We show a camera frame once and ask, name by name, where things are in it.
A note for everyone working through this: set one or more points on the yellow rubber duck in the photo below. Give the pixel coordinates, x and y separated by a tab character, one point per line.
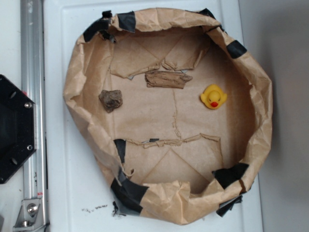
213	97

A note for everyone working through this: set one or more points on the brown paper bag bin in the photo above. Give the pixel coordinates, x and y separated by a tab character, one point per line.
165	154

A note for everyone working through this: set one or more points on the brown wood piece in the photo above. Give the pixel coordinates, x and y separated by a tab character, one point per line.
167	79

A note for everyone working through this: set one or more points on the brown rock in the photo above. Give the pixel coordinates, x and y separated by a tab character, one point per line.
111	99

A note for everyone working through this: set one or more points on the silver aluminium rail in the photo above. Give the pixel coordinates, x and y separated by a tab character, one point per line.
33	83

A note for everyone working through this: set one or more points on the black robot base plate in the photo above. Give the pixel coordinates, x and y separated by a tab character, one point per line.
17	129

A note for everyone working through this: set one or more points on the silver corner bracket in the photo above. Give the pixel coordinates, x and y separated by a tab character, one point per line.
30	217

